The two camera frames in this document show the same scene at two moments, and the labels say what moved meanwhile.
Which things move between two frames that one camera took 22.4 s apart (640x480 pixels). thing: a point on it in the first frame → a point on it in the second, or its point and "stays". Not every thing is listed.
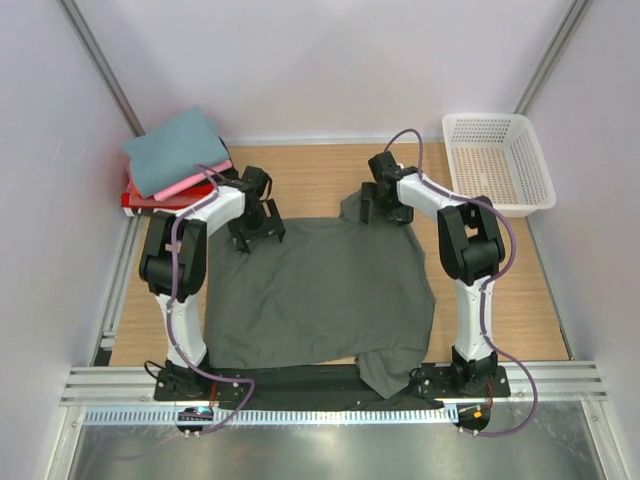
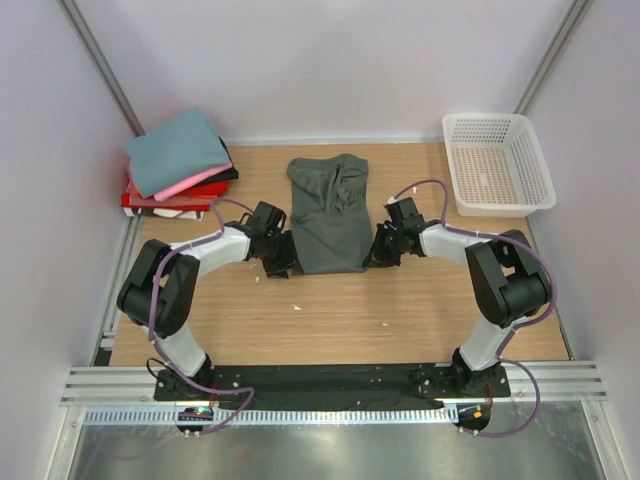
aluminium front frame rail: (560, 385) stays
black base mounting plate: (438, 383) stays
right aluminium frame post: (553, 54) stays
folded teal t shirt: (173, 150) stays
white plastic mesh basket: (497, 156) stays
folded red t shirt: (133, 200) stays
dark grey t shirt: (331, 291) → (330, 219)
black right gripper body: (390, 210) → (398, 233)
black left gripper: (239, 231) → (279, 268)
